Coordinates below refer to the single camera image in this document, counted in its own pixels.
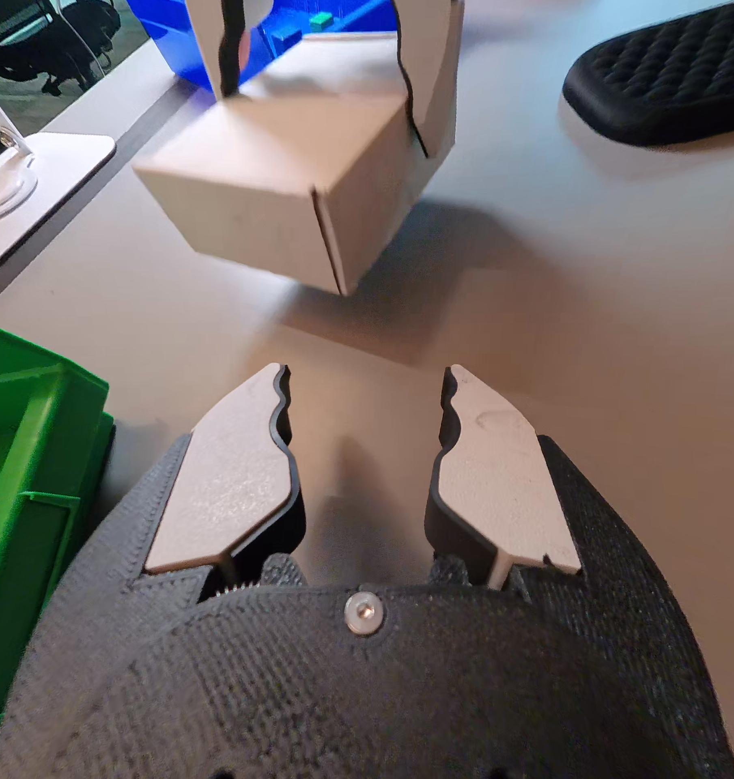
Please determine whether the grey desk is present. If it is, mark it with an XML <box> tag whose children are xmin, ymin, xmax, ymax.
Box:
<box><xmin>0</xmin><ymin>0</ymin><xmax>734</xmax><ymax>774</ymax></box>

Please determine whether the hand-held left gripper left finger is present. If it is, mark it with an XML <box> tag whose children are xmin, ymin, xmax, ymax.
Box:
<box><xmin>143</xmin><ymin>363</ymin><xmax>307</xmax><ymax>594</ymax></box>

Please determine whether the black textured chair armrest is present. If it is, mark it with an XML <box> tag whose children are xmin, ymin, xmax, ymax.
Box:
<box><xmin>563</xmin><ymin>0</ymin><xmax>734</xmax><ymax>147</ymax></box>

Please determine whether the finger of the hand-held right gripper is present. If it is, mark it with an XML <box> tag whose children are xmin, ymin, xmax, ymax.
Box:
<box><xmin>394</xmin><ymin>0</ymin><xmax>454</xmax><ymax>159</ymax></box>
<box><xmin>187</xmin><ymin>0</ymin><xmax>272</xmax><ymax>102</ymax></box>

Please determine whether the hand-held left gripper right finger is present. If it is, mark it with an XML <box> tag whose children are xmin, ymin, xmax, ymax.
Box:
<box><xmin>424</xmin><ymin>364</ymin><xmax>583</xmax><ymax>591</ymax></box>

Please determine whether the clear plastic holder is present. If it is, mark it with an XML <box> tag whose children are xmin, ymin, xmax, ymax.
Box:
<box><xmin>0</xmin><ymin>79</ymin><xmax>39</xmax><ymax>223</ymax></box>

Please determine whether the white cardboard box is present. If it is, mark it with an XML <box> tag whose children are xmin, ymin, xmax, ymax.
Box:
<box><xmin>132</xmin><ymin>0</ymin><xmax>466</xmax><ymax>297</ymax></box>

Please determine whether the green plastic bin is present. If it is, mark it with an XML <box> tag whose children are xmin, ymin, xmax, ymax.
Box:
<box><xmin>0</xmin><ymin>318</ymin><xmax>117</xmax><ymax>755</ymax></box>

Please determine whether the blue plastic bin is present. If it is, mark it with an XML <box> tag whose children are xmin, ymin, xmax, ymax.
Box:
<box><xmin>126</xmin><ymin>0</ymin><xmax>398</xmax><ymax>92</ymax></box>

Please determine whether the white rounded flat plate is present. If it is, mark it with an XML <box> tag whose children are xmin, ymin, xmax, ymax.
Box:
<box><xmin>0</xmin><ymin>131</ymin><xmax>117</xmax><ymax>284</ymax></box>

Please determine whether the black office chair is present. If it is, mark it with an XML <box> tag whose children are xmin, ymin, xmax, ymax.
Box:
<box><xmin>0</xmin><ymin>0</ymin><xmax>121</xmax><ymax>95</ymax></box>

